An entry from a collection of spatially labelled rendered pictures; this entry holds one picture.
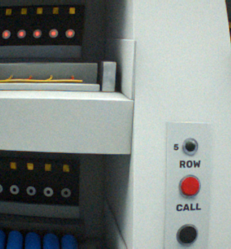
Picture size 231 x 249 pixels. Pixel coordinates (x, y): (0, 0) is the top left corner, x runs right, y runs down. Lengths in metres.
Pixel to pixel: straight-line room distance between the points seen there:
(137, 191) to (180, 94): 0.09
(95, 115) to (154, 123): 0.05
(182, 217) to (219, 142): 0.07
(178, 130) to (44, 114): 0.11
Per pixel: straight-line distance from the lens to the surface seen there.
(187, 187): 0.41
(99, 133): 0.42
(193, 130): 0.42
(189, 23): 0.45
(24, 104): 0.41
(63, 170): 0.56
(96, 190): 0.60
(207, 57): 0.44
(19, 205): 0.57
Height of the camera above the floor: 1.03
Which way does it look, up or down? 9 degrees up
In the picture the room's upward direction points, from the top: straight up
